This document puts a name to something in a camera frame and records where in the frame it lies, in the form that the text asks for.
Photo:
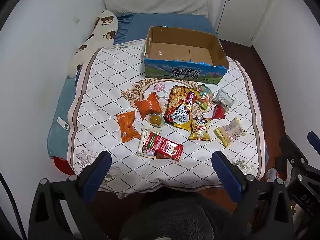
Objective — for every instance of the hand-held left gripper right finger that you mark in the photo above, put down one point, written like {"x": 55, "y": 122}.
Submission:
{"x": 225, "y": 171}

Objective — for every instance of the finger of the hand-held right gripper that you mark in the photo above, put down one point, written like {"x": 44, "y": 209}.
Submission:
{"x": 291, "y": 150}
{"x": 314, "y": 141}

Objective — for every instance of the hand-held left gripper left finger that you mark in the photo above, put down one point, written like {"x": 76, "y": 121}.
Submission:
{"x": 98, "y": 170}

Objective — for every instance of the clear yellow-edged snack packet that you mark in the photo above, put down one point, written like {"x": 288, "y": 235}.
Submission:
{"x": 230, "y": 131}

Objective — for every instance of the printed cardboard box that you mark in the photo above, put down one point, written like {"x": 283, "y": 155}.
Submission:
{"x": 175, "y": 73}

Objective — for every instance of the white plastic bag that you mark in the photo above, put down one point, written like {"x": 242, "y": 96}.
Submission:
{"x": 272, "y": 173}

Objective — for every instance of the red cloth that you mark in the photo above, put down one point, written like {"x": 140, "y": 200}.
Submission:
{"x": 62, "y": 165}

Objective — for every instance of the yellow panda snack packet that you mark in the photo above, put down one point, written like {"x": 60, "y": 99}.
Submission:
{"x": 200, "y": 128}

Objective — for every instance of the flat orange snack packet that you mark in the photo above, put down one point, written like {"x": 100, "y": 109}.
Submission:
{"x": 127, "y": 127}

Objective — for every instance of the white snack packet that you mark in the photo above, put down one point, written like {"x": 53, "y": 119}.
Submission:
{"x": 144, "y": 142}

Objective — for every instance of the white remote control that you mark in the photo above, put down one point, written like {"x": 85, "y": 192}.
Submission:
{"x": 63, "y": 123}

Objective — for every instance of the small red snack packet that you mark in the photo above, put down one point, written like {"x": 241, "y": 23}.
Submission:
{"x": 218, "y": 112}

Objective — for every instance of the red and green snack packet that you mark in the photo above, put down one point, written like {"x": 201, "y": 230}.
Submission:
{"x": 165, "y": 146}

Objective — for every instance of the person's grey fleece clothing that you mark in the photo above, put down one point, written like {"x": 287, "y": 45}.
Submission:
{"x": 175, "y": 217}

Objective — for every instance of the silver snack packet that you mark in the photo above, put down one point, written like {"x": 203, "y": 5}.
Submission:
{"x": 223, "y": 97}

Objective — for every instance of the clear braised egg packet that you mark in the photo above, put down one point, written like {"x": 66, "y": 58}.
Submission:
{"x": 155, "y": 119}

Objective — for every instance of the colourful candy packet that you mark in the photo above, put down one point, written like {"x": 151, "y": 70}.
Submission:
{"x": 206, "y": 96}

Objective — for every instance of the large red noodle packet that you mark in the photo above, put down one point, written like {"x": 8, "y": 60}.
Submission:
{"x": 180, "y": 107}

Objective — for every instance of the blue fleece blanket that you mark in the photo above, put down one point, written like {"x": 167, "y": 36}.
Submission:
{"x": 62, "y": 100}

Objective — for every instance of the puffed orange snack packet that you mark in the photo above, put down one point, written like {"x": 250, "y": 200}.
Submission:
{"x": 147, "y": 105}

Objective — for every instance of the white diamond-pattern quilt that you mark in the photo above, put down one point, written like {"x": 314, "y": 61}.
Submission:
{"x": 105, "y": 80}

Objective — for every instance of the bear-print pillow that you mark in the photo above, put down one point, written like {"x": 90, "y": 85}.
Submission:
{"x": 105, "y": 27}

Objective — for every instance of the white door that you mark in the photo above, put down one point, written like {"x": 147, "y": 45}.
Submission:
{"x": 240, "y": 12}

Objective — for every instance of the blue bed sheet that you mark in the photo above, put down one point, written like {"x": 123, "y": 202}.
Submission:
{"x": 162, "y": 25}

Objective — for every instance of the grey pillow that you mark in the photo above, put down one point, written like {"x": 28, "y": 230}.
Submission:
{"x": 155, "y": 3}

